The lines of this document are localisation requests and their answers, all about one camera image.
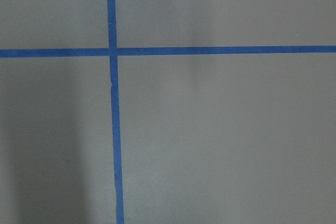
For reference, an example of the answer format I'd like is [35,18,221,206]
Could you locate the blue tape lengthwise line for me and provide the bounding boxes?
[107,0,124,223]

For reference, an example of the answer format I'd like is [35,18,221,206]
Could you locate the blue tape crosswise line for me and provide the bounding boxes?
[1,45,335,58]

